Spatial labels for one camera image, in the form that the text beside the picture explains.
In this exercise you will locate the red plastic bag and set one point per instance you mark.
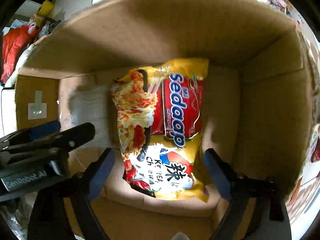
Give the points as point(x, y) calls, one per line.
point(13, 42)

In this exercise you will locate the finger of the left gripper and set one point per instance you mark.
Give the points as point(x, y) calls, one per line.
point(27, 135)

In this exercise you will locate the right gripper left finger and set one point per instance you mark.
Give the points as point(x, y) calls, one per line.
point(49, 219)

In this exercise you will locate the yellow bag on floor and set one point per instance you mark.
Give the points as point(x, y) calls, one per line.
point(46, 8)

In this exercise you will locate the cardboard box blue sides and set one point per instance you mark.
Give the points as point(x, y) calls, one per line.
point(203, 112)

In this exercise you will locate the Sedaap noodle packet yellow red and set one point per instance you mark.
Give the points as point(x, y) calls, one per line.
point(160, 128)

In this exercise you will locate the checkered table mat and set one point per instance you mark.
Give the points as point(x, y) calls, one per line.
point(308, 183)

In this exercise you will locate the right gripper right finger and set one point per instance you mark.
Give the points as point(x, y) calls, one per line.
point(270, 219)

